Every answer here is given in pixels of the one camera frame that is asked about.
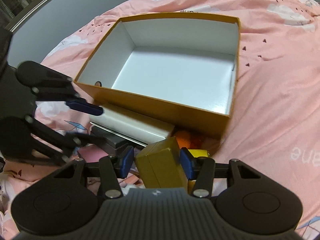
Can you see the yellow tape measure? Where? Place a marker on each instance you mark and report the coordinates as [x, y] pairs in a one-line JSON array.
[[196, 153]]

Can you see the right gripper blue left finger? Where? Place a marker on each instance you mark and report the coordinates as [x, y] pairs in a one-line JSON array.
[[125, 161]]

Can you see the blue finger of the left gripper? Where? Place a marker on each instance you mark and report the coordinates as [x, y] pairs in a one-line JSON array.
[[81, 105], [82, 139]]

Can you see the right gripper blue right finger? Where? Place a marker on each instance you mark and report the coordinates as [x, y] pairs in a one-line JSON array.
[[188, 163]]

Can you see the black rectangular box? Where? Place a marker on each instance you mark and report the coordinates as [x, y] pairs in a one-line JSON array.
[[114, 144]]

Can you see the orange crochet ball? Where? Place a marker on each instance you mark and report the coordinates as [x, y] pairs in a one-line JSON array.
[[196, 141]]

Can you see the white rectangular box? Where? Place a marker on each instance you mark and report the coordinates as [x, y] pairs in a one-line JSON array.
[[131, 125]]

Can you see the orange cardboard storage box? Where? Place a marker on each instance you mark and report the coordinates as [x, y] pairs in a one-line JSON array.
[[177, 67]]

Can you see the pink cloud-print duvet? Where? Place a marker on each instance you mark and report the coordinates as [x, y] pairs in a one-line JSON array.
[[263, 181]]

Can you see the olive yellow small box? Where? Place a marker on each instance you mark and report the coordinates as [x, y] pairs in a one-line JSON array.
[[159, 165]]

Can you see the pink card holder wallet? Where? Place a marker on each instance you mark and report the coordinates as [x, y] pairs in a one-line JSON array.
[[91, 153]]

